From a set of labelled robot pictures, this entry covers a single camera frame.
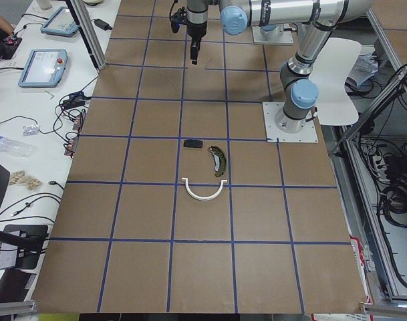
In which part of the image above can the white curved plastic part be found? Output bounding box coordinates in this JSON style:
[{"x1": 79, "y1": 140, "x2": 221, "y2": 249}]
[{"x1": 181, "y1": 178, "x2": 229, "y2": 202}]

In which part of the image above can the teach pendant far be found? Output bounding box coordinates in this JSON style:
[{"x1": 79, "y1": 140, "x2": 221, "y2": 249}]
[{"x1": 40, "y1": 7, "x2": 78, "y2": 37}]

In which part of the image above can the olive brake shoe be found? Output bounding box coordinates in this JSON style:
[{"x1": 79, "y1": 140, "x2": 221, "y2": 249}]
[{"x1": 208, "y1": 145, "x2": 227, "y2": 177}]

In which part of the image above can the teach pendant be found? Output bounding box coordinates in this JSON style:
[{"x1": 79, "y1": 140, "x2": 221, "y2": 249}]
[
  {"x1": 40, "y1": 7, "x2": 78, "y2": 37},
  {"x1": 18, "y1": 49, "x2": 68, "y2": 88}
]

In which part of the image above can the black brake pad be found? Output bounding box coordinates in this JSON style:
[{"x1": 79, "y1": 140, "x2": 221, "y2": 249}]
[{"x1": 183, "y1": 139, "x2": 203, "y2": 148}]

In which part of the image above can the aluminium frame post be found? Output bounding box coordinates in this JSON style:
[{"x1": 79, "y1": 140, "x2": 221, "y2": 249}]
[{"x1": 65, "y1": 0, "x2": 106, "y2": 70}]

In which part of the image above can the white chair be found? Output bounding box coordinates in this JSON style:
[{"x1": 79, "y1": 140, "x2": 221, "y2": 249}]
[{"x1": 317, "y1": 37, "x2": 362, "y2": 126}]

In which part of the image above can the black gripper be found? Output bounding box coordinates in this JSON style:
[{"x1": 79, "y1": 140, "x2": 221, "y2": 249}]
[{"x1": 169, "y1": 8, "x2": 208, "y2": 65}]

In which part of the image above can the black power adapter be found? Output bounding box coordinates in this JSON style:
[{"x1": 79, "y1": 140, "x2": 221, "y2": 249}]
[{"x1": 94, "y1": 19, "x2": 112, "y2": 31}]

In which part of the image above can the teach pendant near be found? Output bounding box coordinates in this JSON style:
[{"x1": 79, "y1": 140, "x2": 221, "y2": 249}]
[{"x1": 18, "y1": 49, "x2": 68, "y2": 88}]

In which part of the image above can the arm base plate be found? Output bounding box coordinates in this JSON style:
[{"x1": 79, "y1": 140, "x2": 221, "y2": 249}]
[{"x1": 263, "y1": 102, "x2": 318, "y2": 143}]

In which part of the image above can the plastic water bottle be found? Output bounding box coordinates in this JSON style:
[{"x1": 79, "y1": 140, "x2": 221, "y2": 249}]
[{"x1": 0, "y1": 136, "x2": 36, "y2": 157}]

